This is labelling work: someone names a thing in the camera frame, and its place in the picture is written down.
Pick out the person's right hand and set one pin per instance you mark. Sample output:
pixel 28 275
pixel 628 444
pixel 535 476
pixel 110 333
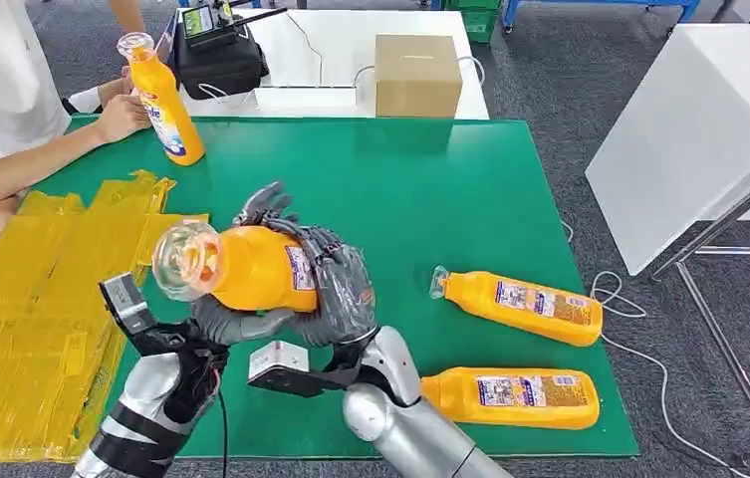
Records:
pixel 122 119

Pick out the person's left hand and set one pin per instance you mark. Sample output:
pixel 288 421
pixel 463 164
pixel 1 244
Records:
pixel 117 89

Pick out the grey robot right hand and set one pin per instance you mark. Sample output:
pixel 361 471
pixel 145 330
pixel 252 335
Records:
pixel 345 297

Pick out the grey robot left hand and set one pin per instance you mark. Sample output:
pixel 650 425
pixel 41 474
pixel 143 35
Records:
pixel 236 326

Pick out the orange drink bottle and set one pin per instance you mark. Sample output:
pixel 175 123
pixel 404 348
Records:
pixel 473 297
pixel 163 99
pixel 256 270
pixel 453 396

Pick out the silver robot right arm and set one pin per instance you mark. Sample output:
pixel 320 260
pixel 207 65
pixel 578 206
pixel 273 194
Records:
pixel 407 429

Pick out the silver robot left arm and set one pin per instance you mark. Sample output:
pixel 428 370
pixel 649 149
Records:
pixel 150 396

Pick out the thin silver laptop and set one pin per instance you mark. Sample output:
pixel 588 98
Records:
pixel 173 66

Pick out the black bag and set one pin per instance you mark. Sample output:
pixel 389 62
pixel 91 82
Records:
pixel 219 69

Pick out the black controller with screen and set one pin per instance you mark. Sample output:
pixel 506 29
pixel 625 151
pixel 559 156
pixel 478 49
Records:
pixel 203 21

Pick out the green table mat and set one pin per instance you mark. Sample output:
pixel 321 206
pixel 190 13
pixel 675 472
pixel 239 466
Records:
pixel 401 191

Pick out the white power strip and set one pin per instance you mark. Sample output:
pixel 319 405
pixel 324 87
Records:
pixel 305 102

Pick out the yellow plastic sheet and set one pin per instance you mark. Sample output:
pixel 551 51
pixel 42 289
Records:
pixel 25 316

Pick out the brown cardboard box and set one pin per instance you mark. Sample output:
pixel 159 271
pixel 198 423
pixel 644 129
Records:
pixel 417 78

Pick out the white table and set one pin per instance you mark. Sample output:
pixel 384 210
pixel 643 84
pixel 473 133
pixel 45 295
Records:
pixel 348 39

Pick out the green plastic crate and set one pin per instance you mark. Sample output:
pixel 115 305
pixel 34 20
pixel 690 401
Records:
pixel 477 20

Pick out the large white board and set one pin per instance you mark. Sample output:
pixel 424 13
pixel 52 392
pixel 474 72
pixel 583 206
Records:
pixel 684 145

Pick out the grey metal stand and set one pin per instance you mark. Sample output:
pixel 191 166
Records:
pixel 724 343

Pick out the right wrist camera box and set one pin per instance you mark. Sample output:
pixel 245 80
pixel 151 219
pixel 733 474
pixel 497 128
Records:
pixel 279 361

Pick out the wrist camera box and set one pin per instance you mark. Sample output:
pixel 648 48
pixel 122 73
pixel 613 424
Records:
pixel 279 361
pixel 125 300

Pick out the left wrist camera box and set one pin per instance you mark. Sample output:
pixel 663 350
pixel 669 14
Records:
pixel 125 300

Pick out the blue metal frame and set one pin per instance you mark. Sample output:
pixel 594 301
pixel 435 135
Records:
pixel 599 3

